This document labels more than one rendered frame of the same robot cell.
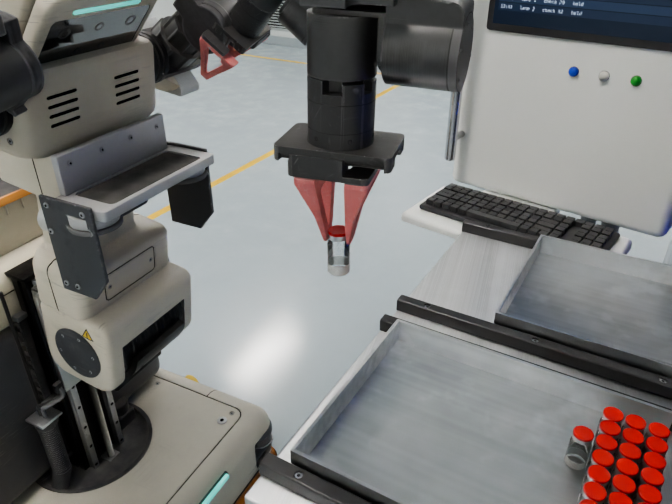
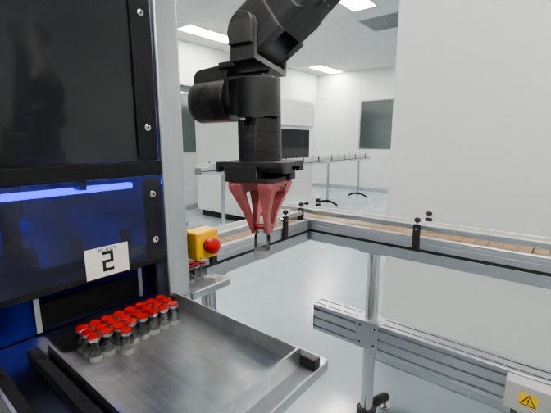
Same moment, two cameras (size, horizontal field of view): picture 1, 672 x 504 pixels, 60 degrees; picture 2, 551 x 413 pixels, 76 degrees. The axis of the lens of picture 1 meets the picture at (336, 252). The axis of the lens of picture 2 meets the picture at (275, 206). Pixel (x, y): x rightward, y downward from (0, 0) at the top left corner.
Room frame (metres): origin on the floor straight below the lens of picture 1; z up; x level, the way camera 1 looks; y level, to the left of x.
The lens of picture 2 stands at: (0.95, 0.09, 1.25)
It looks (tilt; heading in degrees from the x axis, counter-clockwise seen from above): 11 degrees down; 189
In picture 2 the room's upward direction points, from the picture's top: straight up
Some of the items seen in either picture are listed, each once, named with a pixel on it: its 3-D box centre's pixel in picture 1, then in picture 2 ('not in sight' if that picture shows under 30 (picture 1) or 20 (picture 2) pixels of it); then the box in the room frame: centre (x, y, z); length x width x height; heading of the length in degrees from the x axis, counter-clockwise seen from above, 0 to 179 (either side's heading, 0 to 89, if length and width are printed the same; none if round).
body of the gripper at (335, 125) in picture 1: (341, 118); (260, 147); (0.49, 0.00, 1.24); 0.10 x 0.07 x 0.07; 74
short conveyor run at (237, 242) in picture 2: not in sight; (239, 237); (-0.20, -0.22, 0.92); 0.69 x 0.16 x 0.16; 150
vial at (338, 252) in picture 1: (338, 252); (261, 242); (0.49, 0.00, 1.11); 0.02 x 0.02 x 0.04
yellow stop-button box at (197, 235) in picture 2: not in sight; (199, 242); (0.12, -0.24, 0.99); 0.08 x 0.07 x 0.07; 60
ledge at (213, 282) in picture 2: not in sight; (195, 282); (0.08, -0.27, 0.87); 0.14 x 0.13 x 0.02; 60
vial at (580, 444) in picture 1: (579, 447); (126, 341); (0.43, -0.26, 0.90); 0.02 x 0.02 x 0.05
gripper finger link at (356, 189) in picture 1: (336, 194); (262, 200); (0.49, 0.00, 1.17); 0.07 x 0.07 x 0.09; 74
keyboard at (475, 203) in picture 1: (515, 217); not in sight; (1.13, -0.39, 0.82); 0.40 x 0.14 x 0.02; 52
